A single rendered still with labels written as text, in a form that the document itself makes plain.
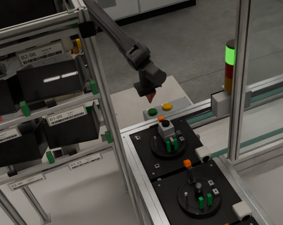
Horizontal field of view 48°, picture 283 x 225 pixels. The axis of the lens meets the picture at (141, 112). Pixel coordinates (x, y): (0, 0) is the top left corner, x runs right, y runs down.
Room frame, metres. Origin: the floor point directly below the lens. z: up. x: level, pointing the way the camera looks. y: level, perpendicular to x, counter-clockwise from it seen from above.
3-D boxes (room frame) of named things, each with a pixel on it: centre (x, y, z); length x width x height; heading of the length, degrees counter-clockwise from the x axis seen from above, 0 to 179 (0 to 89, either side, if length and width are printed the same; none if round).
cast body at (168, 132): (0.81, -0.08, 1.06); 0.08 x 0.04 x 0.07; 14
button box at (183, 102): (1.04, -0.12, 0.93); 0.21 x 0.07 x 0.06; 102
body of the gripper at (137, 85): (1.03, -0.05, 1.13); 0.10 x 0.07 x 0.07; 103
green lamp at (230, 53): (0.74, -0.29, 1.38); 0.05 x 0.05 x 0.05
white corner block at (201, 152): (0.74, -0.19, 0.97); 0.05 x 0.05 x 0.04; 12
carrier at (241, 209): (0.57, -0.13, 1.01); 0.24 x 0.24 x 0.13; 12
